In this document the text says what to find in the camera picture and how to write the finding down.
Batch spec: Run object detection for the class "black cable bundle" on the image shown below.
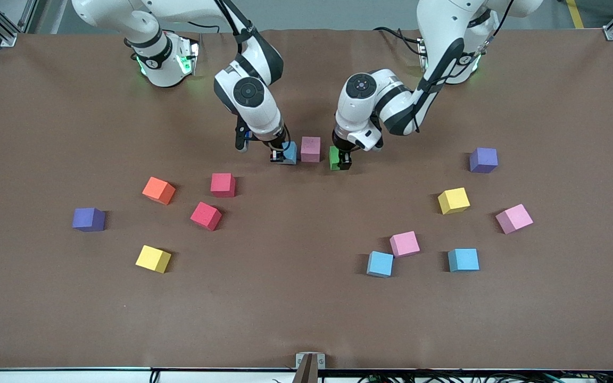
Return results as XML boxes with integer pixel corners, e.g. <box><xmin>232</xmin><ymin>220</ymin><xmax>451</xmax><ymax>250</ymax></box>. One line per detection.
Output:
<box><xmin>272</xmin><ymin>365</ymin><xmax>613</xmax><ymax>383</ymax></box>

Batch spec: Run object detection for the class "red foam cube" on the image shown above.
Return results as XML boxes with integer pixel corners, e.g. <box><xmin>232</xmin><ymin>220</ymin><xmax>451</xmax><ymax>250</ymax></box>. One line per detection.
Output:
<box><xmin>190</xmin><ymin>202</ymin><xmax>222</xmax><ymax>231</ymax></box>
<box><xmin>210</xmin><ymin>173</ymin><xmax>236</xmax><ymax>198</ymax></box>

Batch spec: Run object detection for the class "yellow foam cube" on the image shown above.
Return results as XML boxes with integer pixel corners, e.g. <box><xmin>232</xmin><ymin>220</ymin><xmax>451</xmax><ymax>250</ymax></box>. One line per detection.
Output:
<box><xmin>135</xmin><ymin>245</ymin><xmax>172</xmax><ymax>274</ymax></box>
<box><xmin>437</xmin><ymin>187</ymin><xmax>470</xmax><ymax>215</ymax></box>

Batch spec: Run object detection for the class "right arm base connector plate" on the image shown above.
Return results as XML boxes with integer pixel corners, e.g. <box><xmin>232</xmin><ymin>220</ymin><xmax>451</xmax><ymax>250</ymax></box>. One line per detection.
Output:
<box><xmin>176</xmin><ymin>36</ymin><xmax>201</xmax><ymax>76</ymax></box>

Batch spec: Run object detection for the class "pink foam cube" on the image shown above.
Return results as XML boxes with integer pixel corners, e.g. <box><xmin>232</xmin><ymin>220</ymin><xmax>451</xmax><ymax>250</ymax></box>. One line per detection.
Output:
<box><xmin>301</xmin><ymin>137</ymin><xmax>321</xmax><ymax>163</ymax></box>
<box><xmin>390</xmin><ymin>231</ymin><xmax>421</xmax><ymax>258</ymax></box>
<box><xmin>495</xmin><ymin>204</ymin><xmax>534</xmax><ymax>235</ymax></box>

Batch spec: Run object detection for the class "white table edge rail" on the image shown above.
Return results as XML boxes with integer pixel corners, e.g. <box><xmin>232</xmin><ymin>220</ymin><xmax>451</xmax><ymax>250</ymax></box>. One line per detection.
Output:
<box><xmin>0</xmin><ymin>369</ymin><xmax>613</xmax><ymax>383</ymax></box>

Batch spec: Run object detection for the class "purple foam cube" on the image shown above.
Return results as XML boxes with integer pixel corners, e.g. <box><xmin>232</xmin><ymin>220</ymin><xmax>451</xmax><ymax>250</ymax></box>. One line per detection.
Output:
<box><xmin>469</xmin><ymin>147</ymin><xmax>499</xmax><ymax>174</ymax></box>
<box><xmin>72</xmin><ymin>207</ymin><xmax>106</xmax><ymax>232</ymax></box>

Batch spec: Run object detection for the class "brown table mat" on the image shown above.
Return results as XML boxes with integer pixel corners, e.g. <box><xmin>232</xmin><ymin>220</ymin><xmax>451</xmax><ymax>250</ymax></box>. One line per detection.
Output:
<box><xmin>0</xmin><ymin>27</ymin><xmax>613</xmax><ymax>370</ymax></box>

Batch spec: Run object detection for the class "orange foam cube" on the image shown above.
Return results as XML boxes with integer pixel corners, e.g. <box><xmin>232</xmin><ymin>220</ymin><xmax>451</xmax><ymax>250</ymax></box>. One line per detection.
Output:
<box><xmin>142</xmin><ymin>177</ymin><xmax>176</xmax><ymax>205</ymax></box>

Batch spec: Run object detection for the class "black left base cable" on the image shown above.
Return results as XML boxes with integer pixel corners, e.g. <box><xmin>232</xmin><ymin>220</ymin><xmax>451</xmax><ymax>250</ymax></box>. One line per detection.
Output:
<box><xmin>373</xmin><ymin>26</ymin><xmax>424</xmax><ymax>58</ymax></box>

